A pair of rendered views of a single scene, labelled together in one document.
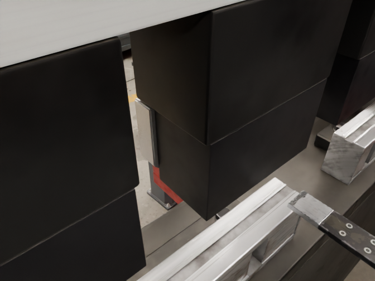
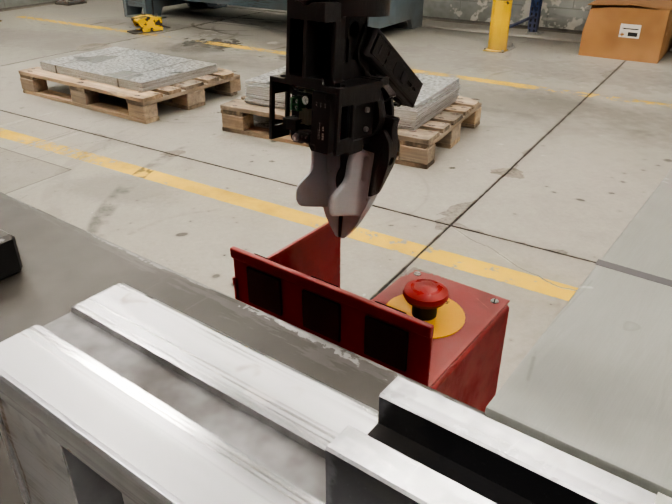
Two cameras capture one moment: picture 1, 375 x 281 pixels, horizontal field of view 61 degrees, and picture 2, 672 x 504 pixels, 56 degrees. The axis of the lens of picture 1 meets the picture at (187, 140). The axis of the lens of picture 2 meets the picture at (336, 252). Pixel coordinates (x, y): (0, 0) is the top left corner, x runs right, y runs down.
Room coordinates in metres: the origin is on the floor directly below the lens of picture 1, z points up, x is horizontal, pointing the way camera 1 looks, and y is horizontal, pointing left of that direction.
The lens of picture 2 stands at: (0.51, -0.50, 1.10)
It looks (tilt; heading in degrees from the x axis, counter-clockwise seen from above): 29 degrees down; 78
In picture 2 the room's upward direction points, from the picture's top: straight up
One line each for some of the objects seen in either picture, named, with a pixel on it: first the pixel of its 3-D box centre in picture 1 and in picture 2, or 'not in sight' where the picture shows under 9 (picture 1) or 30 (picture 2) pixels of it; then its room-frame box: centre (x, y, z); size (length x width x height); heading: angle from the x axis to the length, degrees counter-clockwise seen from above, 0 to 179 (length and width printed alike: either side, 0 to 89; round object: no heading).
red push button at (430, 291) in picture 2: not in sight; (425, 303); (0.69, -0.06, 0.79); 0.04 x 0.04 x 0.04
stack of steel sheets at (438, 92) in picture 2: not in sight; (352, 90); (1.34, 2.84, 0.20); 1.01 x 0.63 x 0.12; 139
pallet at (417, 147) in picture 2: not in sight; (353, 114); (1.34, 2.84, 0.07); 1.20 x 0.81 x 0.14; 139
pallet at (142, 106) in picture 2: not in sight; (130, 82); (0.10, 3.86, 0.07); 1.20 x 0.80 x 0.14; 133
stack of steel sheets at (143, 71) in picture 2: not in sight; (127, 66); (0.10, 3.86, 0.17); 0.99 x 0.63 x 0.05; 133
